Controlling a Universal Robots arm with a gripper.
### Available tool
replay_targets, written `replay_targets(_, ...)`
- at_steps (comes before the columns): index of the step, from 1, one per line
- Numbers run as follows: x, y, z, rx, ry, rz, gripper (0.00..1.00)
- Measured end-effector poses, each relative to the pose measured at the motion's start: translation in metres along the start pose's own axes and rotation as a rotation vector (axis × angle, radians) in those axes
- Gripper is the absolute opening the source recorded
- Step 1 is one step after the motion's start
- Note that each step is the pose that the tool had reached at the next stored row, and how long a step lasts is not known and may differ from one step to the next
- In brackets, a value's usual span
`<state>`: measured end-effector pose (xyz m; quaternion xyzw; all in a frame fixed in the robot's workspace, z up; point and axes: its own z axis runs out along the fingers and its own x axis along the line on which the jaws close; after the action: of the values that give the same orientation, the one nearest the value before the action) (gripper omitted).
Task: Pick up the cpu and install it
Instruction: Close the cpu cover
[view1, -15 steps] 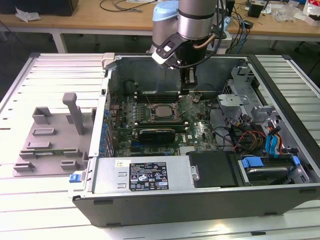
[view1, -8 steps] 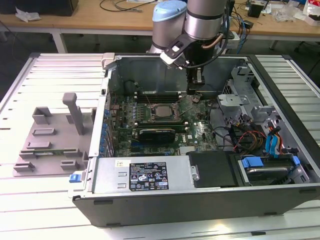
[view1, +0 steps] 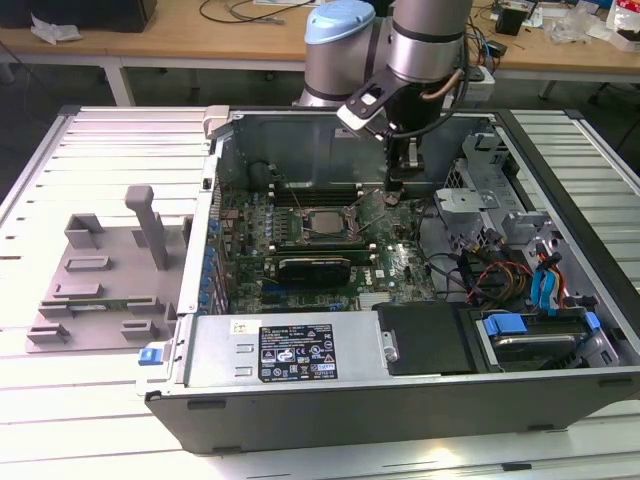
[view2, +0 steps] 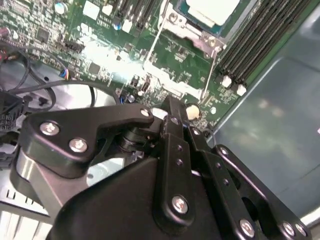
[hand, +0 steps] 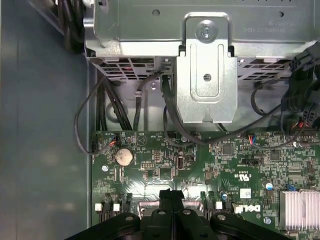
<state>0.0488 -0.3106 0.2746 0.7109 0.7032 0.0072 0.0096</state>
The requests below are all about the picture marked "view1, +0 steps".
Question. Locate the silver metal drive cage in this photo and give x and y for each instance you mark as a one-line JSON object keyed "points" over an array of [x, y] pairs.
{"points": [[467, 200]]}

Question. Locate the round coin cell battery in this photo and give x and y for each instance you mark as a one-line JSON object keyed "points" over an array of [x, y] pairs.
{"points": [[393, 199]]}

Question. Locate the blue card retention clip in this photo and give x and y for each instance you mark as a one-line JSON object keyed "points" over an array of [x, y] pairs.
{"points": [[215, 226], [208, 270], [204, 300], [206, 286], [210, 251]]}

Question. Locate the grey parts rack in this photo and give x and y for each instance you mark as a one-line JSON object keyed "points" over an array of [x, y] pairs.
{"points": [[120, 285]]}

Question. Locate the wooden desk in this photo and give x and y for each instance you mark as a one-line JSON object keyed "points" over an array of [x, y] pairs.
{"points": [[200, 45]]}

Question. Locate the small black adapter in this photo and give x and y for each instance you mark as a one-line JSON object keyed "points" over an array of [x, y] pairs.
{"points": [[497, 48]]}

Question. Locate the green RAM stick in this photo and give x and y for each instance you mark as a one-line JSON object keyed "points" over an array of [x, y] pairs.
{"points": [[115, 302]]}

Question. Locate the hard disk in blue carrier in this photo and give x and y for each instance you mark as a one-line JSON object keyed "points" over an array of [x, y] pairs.
{"points": [[540, 345]]}

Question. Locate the black graphics card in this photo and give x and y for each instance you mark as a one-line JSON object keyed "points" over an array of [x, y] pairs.
{"points": [[315, 274]]}

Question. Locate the clear plastic bags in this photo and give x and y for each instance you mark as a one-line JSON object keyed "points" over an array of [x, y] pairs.
{"points": [[575, 25]]}

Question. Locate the black plastic cover panel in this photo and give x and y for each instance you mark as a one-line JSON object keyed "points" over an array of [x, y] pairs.
{"points": [[425, 340]]}

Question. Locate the CPU socket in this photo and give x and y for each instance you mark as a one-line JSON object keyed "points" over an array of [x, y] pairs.
{"points": [[327, 238]]}

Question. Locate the blue case latch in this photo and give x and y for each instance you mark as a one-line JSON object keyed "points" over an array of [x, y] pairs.
{"points": [[150, 356]]}

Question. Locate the silver chipset heatsink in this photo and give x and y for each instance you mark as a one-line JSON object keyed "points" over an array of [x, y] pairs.
{"points": [[377, 299]]}

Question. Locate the silver CPU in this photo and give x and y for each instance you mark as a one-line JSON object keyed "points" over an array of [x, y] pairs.
{"points": [[327, 223]]}

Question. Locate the red and white bag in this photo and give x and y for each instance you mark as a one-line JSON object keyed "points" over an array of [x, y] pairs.
{"points": [[625, 25]]}

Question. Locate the green motherboard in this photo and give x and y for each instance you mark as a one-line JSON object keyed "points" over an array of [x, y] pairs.
{"points": [[400, 240]]}

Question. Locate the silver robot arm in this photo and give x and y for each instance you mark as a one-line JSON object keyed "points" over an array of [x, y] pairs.
{"points": [[425, 45]]}

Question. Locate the silver power supply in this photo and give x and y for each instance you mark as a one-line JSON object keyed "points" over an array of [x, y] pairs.
{"points": [[220, 350]]}

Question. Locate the large black box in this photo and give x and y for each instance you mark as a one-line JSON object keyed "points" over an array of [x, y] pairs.
{"points": [[75, 12]]}

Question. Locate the small black box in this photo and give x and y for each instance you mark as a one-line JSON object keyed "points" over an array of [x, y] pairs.
{"points": [[510, 21]]}

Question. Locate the black cylindrical component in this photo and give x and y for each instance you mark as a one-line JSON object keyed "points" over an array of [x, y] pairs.
{"points": [[258, 175]]}

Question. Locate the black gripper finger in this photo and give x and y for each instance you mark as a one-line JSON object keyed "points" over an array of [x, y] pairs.
{"points": [[397, 175]]}

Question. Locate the black RAM slot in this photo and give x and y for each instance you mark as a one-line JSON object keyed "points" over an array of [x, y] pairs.
{"points": [[325, 184], [325, 189], [325, 200], [325, 195], [325, 241], [325, 257], [325, 246], [325, 252]]}

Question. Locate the thin metal locking lever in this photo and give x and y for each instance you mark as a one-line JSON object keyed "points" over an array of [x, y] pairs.
{"points": [[294, 198]]}

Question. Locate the black and silver PC case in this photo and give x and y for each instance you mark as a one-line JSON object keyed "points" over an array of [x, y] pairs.
{"points": [[350, 425]]}

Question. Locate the crumpled white plastic wrap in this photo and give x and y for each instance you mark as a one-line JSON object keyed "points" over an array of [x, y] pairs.
{"points": [[55, 27]]}

